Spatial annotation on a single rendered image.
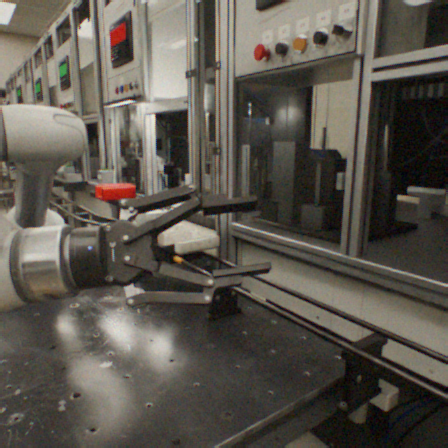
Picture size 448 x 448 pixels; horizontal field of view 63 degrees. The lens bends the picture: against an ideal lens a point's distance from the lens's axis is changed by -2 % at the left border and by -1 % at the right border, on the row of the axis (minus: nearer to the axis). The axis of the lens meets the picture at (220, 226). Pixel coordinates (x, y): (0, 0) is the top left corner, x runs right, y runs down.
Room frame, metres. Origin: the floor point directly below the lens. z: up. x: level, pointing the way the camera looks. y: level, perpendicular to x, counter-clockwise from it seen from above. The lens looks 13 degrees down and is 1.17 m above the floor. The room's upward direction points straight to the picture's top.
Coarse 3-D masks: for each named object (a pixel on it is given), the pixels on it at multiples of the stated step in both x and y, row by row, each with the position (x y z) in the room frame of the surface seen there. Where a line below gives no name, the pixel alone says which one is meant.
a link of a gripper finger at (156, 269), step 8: (128, 256) 0.41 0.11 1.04; (136, 256) 0.41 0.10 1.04; (128, 264) 0.41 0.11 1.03; (136, 264) 0.41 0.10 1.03; (144, 264) 0.41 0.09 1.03; (152, 264) 0.41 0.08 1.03; (160, 264) 0.41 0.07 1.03; (152, 272) 0.41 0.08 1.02; (160, 272) 0.41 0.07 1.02; (168, 272) 0.41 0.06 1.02; (176, 272) 0.41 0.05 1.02; (184, 272) 0.41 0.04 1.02; (192, 272) 0.41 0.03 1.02; (176, 280) 0.42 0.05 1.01; (184, 280) 0.40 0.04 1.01; (192, 280) 0.40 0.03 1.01; (200, 280) 0.40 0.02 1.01; (208, 280) 0.40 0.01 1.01; (200, 288) 0.42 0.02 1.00
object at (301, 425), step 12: (336, 396) 0.69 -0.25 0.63; (312, 408) 0.65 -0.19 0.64; (324, 408) 0.67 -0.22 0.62; (336, 408) 0.70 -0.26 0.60; (300, 420) 0.63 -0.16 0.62; (312, 420) 0.65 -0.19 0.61; (276, 432) 0.59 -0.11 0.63; (288, 432) 0.61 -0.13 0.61; (300, 432) 0.63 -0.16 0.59; (252, 444) 0.56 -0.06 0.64; (264, 444) 0.57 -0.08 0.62; (276, 444) 0.59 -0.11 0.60
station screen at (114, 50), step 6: (114, 24) 1.87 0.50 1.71; (120, 24) 1.81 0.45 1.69; (126, 36) 1.77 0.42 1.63; (120, 42) 1.82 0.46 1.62; (114, 48) 1.89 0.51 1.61; (120, 48) 1.83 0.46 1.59; (114, 54) 1.89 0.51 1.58; (120, 54) 1.83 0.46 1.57; (126, 54) 1.77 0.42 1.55; (114, 60) 1.90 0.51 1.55
